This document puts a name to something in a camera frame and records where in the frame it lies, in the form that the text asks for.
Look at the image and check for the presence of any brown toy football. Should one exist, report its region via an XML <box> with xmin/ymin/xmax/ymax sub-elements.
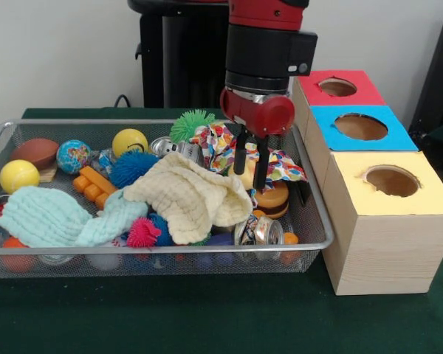
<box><xmin>10</xmin><ymin>138</ymin><xmax>61</xmax><ymax>170</ymax></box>

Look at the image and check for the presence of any green fuzzy toy with eyes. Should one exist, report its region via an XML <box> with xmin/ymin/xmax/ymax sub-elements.
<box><xmin>169</xmin><ymin>109</ymin><xmax>219</xmax><ymax>143</ymax></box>

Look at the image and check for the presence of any wooden box with three holes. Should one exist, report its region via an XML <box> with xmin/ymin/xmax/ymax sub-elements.
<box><xmin>288</xmin><ymin>69</ymin><xmax>443</xmax><ymax>296</ymax></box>

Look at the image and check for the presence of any silver wire mesh bin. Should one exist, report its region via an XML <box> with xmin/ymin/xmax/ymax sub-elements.
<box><xmin>0</xmin><ymin>118</ymin><xmax>335</xmax><ymax>280</ymax></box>

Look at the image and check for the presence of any cream waffle cloth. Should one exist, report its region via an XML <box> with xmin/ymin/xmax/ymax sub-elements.
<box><xmin>123</xmin><ymin>151</ymin><xmax>254</xmax><ymax>245</ymax></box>

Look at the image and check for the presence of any blue globe print ball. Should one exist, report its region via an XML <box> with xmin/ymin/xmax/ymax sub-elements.
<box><xmin>56</xmin><ymin>139</ymin><xmax>92</xmax><ymax>175</ymax></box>

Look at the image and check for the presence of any black chair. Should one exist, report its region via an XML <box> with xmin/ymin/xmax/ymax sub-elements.
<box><xmin>408</xmin><ymin>6</ymin><xmax>443</xmax><ymax>148</ymax></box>

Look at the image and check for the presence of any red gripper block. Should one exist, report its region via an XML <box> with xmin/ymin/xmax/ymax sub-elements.
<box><xmin>220</xmin><ymin>88</ymin><xmax>295</xmax><ymax>191</ymax></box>

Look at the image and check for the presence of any silver toy robot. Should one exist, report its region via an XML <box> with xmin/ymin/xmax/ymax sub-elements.
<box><xmin>150</xmin><ymin>136</ymin><xmax>206</xmax><ymax>165</ymax></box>

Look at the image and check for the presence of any mint green cloth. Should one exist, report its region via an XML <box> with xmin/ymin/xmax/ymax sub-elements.
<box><xmin>0</xmin><ymin>185</ymin><xmax>148</xmax><ymax>248</ymax></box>

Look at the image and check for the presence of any orange plastic grid tray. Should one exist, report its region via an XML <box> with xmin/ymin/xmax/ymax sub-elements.
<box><xmin>72</xmin><ymin>165</ymin><xmax>118</xmax><ymax>207</ymax></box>

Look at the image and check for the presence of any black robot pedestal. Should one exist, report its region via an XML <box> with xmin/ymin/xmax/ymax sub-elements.
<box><xmin>127</xmin><ymin>0</ymin><xmax>230</xmax><ymax>109</ymax></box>

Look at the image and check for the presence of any yellow ball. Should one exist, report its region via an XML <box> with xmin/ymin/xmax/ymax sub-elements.
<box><xmin>0</xmin><ymin>159</ymin><xmax>41</xmax><ymax>195</ymax></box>
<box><xmin>111</xmin><ymin>128</ymin><xmax>149</xmax><ymax>158</ymax></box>

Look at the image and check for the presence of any white multicolour dotted cloth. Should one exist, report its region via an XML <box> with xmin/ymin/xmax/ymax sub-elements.
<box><xmin>190</xmin><ymin>123</ymin><xmax>241</xmax><ymax>174</ymax></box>
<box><xmin>245</xmin><ymin>142</ymin><xmax>308</xmax><ymax>185</ymax></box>

